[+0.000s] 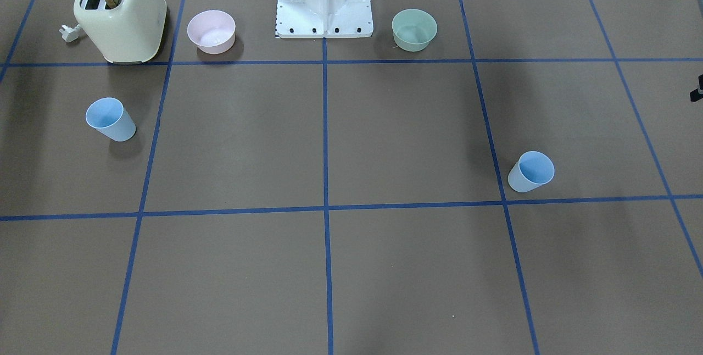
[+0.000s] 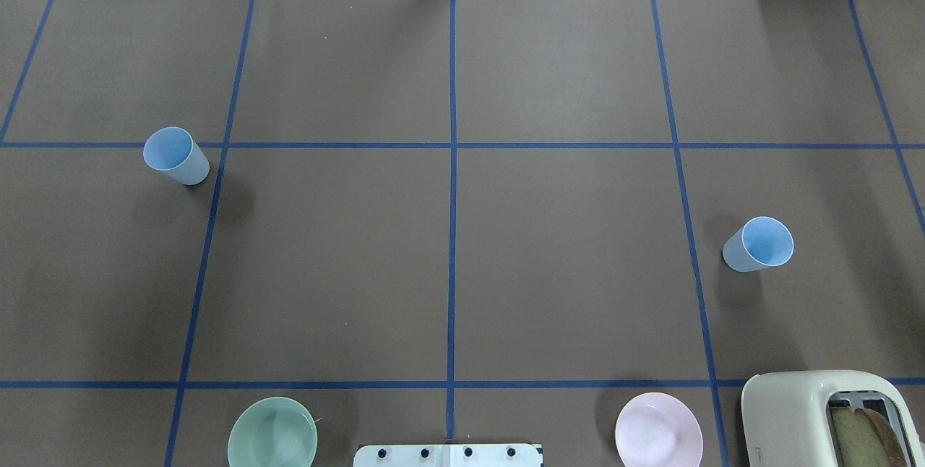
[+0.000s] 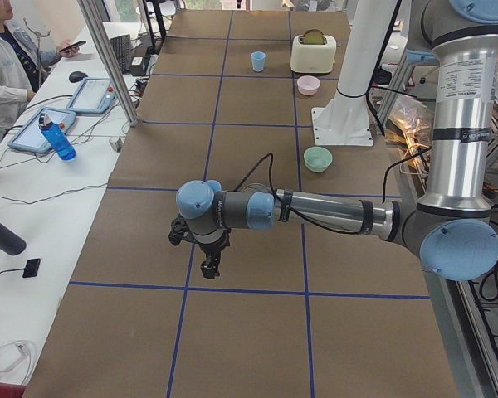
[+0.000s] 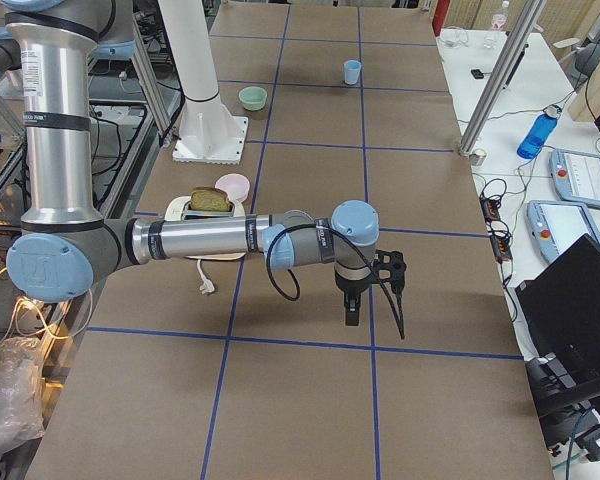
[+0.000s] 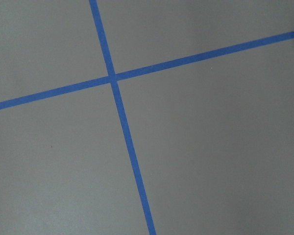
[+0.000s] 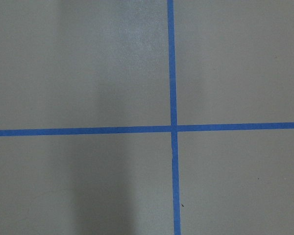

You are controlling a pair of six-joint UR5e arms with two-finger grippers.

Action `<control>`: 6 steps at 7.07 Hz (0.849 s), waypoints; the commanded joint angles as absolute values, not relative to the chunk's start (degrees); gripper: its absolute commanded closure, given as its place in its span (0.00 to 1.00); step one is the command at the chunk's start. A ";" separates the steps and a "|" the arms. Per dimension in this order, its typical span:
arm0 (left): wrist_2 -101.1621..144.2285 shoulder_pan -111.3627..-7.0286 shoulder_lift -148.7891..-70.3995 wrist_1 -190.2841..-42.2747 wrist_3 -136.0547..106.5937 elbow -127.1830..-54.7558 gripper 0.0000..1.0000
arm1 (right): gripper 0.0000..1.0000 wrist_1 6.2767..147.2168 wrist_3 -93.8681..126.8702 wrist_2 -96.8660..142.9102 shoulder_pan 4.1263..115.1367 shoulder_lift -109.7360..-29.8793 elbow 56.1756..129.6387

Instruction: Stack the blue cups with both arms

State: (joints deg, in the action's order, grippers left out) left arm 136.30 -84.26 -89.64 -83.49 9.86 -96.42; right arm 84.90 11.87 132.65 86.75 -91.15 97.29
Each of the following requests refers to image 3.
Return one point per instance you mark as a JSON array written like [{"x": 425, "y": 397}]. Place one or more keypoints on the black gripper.
[{"x": 210, "y": 249}]

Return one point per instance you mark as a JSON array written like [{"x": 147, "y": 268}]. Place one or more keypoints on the light blue plastic cup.
[{"x": 258, "y": 61}]

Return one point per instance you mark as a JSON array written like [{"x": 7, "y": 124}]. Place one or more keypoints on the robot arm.
[{"x": 448, "y": 228}]

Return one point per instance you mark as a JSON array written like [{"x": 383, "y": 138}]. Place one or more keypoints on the green bowl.
[{"x": 317, "y": 158}]

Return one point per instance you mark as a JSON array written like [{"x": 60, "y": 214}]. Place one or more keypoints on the small black square device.
[{"x": 31, "y": 268}]

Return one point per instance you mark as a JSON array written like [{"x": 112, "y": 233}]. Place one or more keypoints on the pink bowl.
[{"x": 308, "y": 85}]

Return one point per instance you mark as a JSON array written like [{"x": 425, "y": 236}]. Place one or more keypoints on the teach pendant tablet far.
[{"x": 92, "y": 96}]

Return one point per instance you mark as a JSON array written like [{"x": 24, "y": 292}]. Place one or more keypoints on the teach pendant tablet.
[
  {"x": 30, "y": 138},
  {"x": 92, "y": 96}
]

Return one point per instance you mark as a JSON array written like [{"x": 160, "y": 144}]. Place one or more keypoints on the blue water bottle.
[{"x": 56, "y": 138}]

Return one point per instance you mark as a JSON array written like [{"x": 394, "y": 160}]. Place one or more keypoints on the black water bottle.
[{"x": 10, "y": 242}]

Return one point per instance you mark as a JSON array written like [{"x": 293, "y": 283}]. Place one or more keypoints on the teach pendant tablet near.
[{"x": 30, "y": 138}]

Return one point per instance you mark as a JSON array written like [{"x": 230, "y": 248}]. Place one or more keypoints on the cream toaster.
[{"x": 312, "y": 59}]

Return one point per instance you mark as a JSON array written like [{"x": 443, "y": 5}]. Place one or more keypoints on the black computer mouse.
[{"x": 77, "y": 76}]

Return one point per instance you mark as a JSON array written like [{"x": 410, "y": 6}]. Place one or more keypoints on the black keyboard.
[{"x": 121, "y": 47}]

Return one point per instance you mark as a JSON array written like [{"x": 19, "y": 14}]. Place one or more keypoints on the clear plastic bag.
[{"x": 410, "y": 126}]

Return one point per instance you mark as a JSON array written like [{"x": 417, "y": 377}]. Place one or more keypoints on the bread slice in toaster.
[{"x": 313, "y": 37}]

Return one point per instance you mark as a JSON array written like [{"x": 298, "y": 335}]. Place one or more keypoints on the black smartphone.
[{"x": 69, "y": 46}]

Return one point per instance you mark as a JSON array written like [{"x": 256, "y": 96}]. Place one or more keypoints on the person in white coat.
[{"x": 23, "y": 67}]

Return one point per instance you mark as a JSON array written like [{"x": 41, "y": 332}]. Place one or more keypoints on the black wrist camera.
[{"x": 179, "y": 231}]

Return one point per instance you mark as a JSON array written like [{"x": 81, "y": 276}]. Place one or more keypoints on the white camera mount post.
[{"x": 344, "y": 121}]

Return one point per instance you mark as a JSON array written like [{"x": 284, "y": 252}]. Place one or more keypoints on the aluminium frame post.
[{"x": 102, "y": 44}]

